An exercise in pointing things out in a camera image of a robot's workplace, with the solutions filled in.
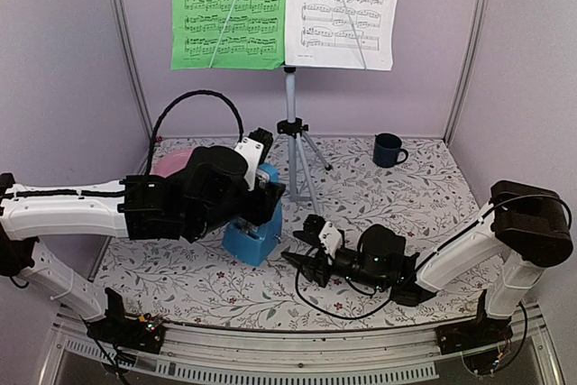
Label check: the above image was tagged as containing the black cable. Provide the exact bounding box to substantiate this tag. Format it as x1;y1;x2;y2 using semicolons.
293;195;569;321
147;89;247;177

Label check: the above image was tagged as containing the floral patterned table mat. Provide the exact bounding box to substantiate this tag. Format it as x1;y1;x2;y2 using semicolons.
96;137;501;332

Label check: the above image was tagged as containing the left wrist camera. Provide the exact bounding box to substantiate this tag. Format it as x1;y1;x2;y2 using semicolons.
234;128;274;191

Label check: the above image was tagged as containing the green sheet music page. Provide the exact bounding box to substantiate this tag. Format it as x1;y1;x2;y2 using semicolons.
171;0;286;70

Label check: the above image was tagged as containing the left black cable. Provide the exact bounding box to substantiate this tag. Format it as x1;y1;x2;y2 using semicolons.
147;89;247;177

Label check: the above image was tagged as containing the pink plate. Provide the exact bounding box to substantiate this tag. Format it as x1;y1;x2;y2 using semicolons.
151;148;195;178

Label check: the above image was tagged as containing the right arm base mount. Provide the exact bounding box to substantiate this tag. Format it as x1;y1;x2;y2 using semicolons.
435;314;513;376

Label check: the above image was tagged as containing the light blue music stand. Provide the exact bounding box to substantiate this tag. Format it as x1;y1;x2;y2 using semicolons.
279;60;317;203

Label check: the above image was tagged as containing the metal front rail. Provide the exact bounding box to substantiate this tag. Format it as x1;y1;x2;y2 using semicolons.
36;304;569;384

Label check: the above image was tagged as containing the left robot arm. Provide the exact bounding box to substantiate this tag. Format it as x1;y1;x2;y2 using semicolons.
1;143;286;344

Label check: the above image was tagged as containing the blue metronome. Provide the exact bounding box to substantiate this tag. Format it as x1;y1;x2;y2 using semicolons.
221;163;286;268

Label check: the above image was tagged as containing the right black cable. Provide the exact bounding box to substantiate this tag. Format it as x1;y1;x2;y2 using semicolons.
293;195;569;321

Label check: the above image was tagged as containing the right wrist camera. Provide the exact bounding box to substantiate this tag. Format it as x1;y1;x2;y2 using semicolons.
303;215;344;261

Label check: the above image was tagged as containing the dark blue mug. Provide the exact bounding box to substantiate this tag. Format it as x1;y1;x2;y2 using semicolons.
372;133;408;168

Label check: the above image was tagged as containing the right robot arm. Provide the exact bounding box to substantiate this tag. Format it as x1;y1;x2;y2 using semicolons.
281;180;573;347

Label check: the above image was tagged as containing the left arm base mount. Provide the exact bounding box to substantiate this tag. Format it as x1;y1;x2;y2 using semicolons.
87;314;166;354

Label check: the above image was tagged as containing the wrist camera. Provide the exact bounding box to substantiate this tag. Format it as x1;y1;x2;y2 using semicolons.
303;215;344;261
234;128;274;191

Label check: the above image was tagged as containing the white sheet music page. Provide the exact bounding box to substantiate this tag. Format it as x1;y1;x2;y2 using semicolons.
285;0;398;71

